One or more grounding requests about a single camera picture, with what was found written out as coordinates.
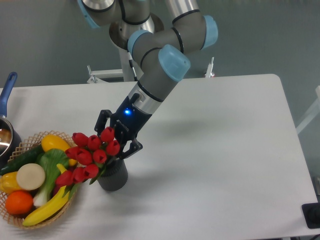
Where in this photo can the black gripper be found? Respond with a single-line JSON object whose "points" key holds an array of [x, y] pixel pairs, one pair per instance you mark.
{"points": [[126, 122]]}

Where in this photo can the red tulip bouquet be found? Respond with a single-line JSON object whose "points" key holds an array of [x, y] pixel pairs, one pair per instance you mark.
{"points": [[93, 154]]}

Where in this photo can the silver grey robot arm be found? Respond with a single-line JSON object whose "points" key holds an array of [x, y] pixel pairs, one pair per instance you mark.
{"points": [[162, 57]]}

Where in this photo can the dark grey ribbed vase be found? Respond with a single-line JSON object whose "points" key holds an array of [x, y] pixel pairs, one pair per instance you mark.
{"points": [[114, 177]]}

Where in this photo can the yellow lemon squash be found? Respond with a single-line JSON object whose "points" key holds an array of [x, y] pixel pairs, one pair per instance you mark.
{"points": [[55, 145]]}

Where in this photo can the green bok choy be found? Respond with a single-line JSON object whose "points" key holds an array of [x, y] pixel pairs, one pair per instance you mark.
{"points": [[44, 193]]}

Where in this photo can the red round fruit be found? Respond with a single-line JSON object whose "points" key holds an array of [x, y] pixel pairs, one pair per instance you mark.
{"points": [[55, 190]]}

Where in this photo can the yellow banana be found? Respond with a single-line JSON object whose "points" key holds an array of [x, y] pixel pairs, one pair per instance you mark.
{"points": [[47, 210]]}

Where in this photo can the green cucumber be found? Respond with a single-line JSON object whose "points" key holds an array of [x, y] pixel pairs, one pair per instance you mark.
{"points": [[27, 157]]}

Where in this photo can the beige round disc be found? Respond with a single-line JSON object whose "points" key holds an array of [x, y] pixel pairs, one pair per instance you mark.
{"points": [[30, 176]]}

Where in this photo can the yellow bell pepper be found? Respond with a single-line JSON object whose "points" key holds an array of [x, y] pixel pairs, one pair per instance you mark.
{"points": [[9, 184]]}

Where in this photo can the orange fruit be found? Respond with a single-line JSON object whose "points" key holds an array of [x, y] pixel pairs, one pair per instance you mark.
{"points": [[19, 202]]}

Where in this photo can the woven wicker basket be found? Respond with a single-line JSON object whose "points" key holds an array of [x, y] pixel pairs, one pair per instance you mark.
{"points": [[28, 144]]}

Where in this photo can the black device at edge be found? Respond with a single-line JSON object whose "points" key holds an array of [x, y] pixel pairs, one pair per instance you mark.
{"points": [[311, 213]]}

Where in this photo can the blue handled saucepan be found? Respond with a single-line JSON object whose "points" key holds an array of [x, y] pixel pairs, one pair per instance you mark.
{"points": [[9, 138]]}

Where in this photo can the white frame at right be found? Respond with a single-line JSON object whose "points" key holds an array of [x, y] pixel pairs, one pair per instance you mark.
{"points": [[310, 114]]}

